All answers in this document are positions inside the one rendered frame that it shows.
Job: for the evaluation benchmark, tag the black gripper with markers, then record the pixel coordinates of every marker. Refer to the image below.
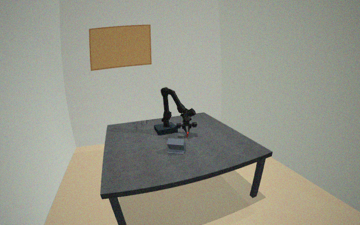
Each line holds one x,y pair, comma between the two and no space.
194,125

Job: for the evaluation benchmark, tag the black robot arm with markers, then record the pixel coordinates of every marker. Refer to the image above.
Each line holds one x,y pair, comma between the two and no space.
180,107

